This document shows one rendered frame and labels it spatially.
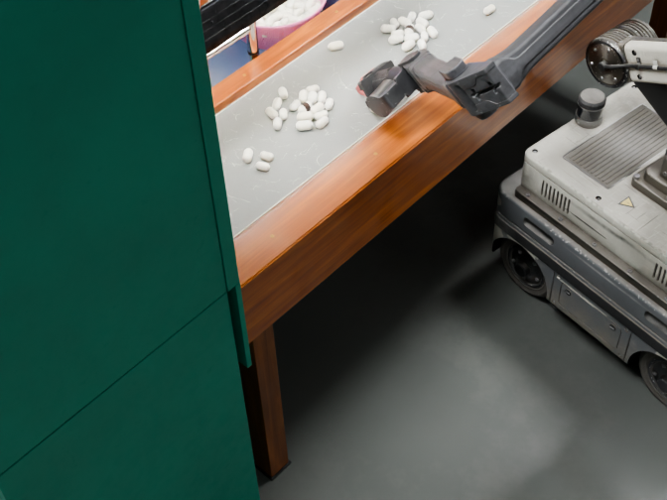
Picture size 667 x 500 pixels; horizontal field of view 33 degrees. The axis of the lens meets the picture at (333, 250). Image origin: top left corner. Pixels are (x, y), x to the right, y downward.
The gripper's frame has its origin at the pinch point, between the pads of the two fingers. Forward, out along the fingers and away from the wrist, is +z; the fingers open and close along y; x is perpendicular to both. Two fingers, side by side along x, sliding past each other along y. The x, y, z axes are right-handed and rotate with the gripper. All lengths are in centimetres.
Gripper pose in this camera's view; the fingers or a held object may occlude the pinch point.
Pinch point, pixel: (359, 89)
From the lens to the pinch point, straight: 255.7
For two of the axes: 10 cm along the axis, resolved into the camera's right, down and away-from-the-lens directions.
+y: -6.9, 5.6, -4.6
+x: 4.9, 8.3, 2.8
